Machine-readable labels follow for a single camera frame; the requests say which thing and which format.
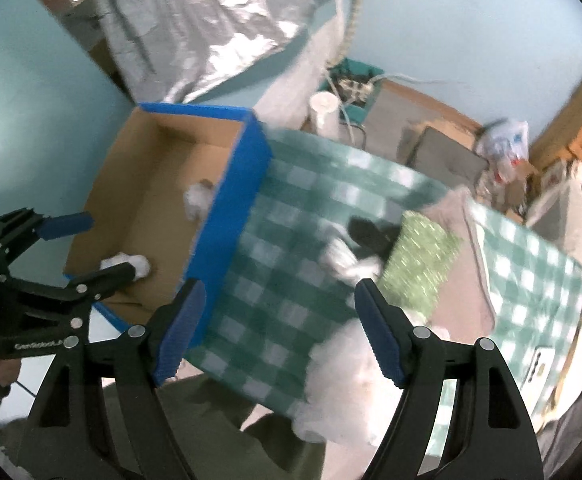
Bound silver foil curtain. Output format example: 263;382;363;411
78;0;352;106

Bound white plastic bag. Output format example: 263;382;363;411
476;119;532;181

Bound white fluffy ball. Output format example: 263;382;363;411
183;180;216;221

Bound green checked tablecloth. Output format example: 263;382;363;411
183;127;582;456

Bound green patterned cloth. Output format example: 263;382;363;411
378;210;464;311

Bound brown cardboard box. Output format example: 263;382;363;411
491;157;542;216

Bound white smartphone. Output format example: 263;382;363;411
526;347;554;391

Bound white fluffy cloth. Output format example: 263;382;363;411
291;305;452;448

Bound grey floor cushion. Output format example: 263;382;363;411
406;122;489;191

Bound grey bed blanket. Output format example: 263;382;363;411
526;165;582;261

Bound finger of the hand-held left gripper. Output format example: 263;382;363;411
6;263;137;321
0;208;94;261

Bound white wall cable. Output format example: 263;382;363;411
371;72;452;86

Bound teal plastic crate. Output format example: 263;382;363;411
328;57;384;126

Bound rope-wrapped pole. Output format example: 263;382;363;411
321;0;364;68

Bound person's olive trousers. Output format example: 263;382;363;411
101;375;326;480

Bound blue cardboard box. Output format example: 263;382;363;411
63;102;274;351

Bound white sock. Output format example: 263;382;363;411
100;254;152;281
321;237;396;286

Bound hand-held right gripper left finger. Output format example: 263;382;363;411
8;279;208;480

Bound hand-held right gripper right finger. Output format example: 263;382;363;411
355;278;544;480

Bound white power strip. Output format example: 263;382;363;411
333;76;374;106

